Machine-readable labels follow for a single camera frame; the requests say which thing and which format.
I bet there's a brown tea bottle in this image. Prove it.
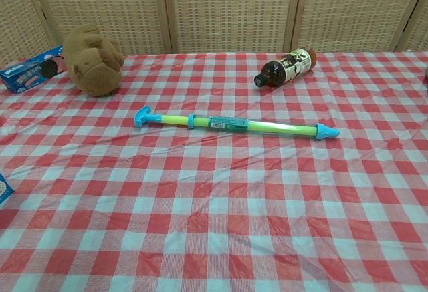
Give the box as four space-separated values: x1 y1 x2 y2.
253 48 317 89

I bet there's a woven wooden folding screen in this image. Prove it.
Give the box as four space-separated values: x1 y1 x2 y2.
0 0 428 69

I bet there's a green blue water pump toy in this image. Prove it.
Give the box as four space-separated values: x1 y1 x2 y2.
134 106 341 142

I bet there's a small blue printed box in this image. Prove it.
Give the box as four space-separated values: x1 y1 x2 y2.
0 172 16 210

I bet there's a red white checkered tablecloth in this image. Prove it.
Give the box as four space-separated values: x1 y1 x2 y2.
0 50 428 292

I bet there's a brown plush toy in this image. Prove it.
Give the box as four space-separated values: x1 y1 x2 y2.
62 23 125 98

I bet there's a blue cookie box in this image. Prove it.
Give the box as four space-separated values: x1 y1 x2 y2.
0 45 68 95

